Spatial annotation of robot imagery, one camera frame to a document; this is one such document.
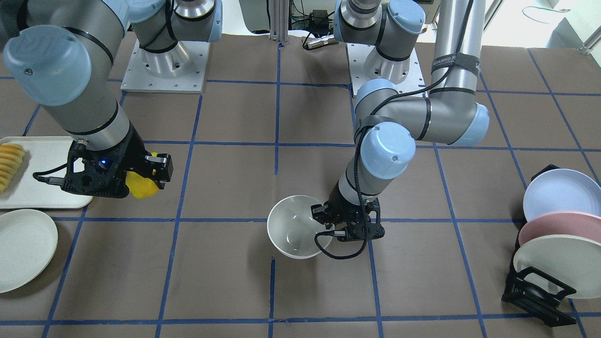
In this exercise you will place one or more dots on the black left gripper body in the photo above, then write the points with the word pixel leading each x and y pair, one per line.
pixel 336 202

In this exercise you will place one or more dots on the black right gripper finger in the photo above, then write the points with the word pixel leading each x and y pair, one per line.
pixel 158 168

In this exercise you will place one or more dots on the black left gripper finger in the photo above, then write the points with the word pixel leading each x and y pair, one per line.
pixel 320 214

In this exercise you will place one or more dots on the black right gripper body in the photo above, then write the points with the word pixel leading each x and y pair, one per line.
pixel 137 151

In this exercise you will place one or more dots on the yellow lemon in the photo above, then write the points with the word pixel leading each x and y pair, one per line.
pixel 139 186

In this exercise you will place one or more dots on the cream ceramic bowl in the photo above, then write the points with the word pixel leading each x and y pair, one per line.
pixel 291 227

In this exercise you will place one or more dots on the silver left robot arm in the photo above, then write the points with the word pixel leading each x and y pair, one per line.
pixel 389 122

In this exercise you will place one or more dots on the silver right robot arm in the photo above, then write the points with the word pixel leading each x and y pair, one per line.
pixel 61 52

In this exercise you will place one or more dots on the sliced yellow bread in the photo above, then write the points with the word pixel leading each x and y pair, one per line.
pixel 11 159

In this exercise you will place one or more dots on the white round plate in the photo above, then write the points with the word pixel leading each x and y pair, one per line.
pixel 28 241

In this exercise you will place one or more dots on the silver cylindrical connector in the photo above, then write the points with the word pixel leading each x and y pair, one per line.
pixel 320 42

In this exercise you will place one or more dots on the black plate rack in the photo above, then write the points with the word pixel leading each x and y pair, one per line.
pixel 533 283

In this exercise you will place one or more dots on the light blue plate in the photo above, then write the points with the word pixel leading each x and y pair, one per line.
pixel 561 190

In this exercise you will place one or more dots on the cream plate in rack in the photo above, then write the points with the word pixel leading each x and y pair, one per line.
pixel 573 260

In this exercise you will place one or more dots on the pink plate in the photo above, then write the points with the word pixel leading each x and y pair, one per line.
pixel 565 222

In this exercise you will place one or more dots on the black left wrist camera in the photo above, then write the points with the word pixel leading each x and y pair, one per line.
pixel 372 229

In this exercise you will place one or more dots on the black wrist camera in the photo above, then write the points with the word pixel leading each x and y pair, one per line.
pixel 78 175
pixel 372 229

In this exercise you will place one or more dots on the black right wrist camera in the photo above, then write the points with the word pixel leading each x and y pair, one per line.
pixel 78 175

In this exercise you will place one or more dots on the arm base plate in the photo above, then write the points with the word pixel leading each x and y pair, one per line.
pixel 364 64
pixel 181 70

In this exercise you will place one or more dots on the aluminium frame post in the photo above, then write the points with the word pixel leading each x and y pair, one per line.
pixel 278 20

